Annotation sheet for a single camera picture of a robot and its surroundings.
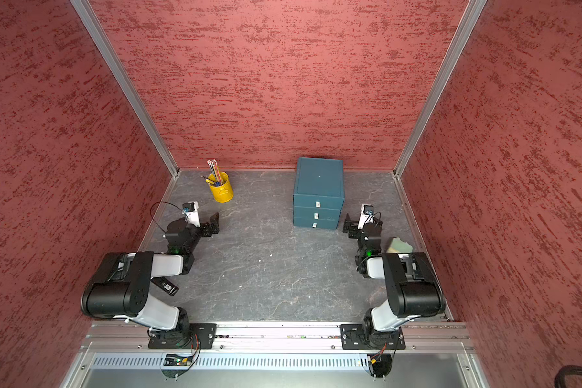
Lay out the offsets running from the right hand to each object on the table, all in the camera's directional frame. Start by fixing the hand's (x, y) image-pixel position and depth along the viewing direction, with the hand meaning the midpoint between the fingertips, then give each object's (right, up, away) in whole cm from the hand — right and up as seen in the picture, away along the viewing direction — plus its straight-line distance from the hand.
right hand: (358, 217), depth 94 cm
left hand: (-61, 0, 0) cm, 61 cm away
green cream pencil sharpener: (+15, -11, -4) cm, 19 cm away
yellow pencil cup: (-57, +13, +6) cm, 59 cm away
